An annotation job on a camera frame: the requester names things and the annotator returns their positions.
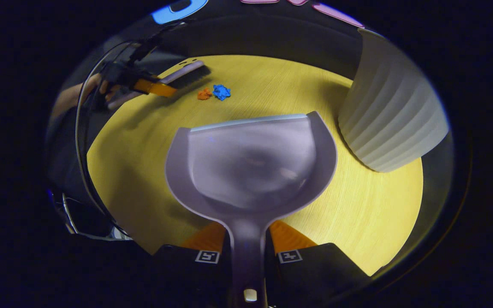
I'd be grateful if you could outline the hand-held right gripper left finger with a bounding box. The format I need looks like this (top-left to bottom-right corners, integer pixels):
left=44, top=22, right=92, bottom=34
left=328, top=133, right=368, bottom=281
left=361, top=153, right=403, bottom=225
left=150, top=222, right=231, bottom=306

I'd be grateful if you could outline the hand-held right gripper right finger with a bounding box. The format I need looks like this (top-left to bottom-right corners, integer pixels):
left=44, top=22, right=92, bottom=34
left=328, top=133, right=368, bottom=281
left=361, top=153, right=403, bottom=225
left=266, top=220, right=371, bottom=308

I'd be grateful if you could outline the lilac plastic dustpan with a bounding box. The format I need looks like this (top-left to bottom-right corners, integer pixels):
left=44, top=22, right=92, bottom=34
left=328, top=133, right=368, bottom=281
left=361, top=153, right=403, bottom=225
left=165, top=111, right=338, bottom=308

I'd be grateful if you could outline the thin gripper cable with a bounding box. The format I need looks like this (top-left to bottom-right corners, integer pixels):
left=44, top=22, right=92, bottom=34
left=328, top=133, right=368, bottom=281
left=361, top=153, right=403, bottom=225
left=74, top=39, right=138, bottom=227

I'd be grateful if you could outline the grey ribbed garbage bin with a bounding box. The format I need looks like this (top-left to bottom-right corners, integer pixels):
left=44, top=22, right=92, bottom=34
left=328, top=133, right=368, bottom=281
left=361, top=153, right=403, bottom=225
left=339, top=29, right=449, bottom=172

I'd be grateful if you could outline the blue trash scrap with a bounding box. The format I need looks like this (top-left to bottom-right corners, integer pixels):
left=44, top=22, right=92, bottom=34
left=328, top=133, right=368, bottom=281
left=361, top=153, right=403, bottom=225
left=213, top=84, right=231, bottom=101

